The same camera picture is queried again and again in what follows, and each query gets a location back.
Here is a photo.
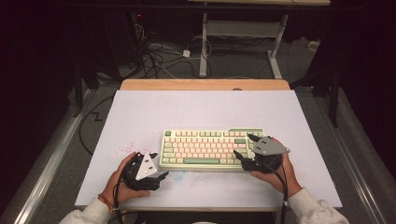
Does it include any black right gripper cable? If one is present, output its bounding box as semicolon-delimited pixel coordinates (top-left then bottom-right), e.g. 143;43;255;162
261;159;290;224

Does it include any cream and green mechanical keyboard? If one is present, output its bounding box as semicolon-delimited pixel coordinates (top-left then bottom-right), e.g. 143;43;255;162
159;127;270;172

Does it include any person's left hand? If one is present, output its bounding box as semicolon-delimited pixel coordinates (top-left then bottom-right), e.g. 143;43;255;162
103;151;151;207

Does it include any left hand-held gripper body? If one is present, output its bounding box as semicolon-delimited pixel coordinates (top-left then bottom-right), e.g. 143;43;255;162
121;151;162;191

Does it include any tangle of floor cables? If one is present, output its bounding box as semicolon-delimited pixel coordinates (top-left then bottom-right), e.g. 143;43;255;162
132;21;214;79

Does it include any person's right hand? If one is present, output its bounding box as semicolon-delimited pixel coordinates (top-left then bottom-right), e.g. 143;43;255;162
249;135;304;199

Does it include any white table mat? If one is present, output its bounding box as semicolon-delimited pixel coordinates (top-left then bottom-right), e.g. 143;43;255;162
75;90;344;210

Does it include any wooden table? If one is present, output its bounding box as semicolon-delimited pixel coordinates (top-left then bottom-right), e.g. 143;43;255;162
106;78;292;214

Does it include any grey metal floor rail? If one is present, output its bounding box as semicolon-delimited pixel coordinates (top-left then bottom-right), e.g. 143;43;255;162
313;95;389;224
12;88;98;224

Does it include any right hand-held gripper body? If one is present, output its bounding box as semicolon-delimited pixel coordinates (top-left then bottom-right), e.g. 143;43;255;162
242;135;291;175

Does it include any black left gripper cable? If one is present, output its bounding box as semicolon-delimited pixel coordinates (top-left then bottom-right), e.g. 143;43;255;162
112;161;132;224

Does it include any black metal stand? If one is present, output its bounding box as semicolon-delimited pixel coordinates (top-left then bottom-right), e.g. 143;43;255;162
72;60;101;119
290;64;343;129

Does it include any orange bead bracelet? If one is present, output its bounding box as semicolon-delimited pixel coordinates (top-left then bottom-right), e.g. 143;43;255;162
96;193;115;215

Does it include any black floor cable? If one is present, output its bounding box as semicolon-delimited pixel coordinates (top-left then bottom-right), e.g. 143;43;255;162
78;94;116;157

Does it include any white-legged desk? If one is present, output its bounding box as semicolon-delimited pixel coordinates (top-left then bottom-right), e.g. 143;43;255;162
188;0;332;79

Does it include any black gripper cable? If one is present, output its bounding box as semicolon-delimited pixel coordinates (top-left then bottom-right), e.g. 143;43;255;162
112;161;132;224
261;159;290;224

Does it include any white box on floor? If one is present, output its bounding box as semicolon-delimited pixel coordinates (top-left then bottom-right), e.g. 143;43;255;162
307;39;321;53

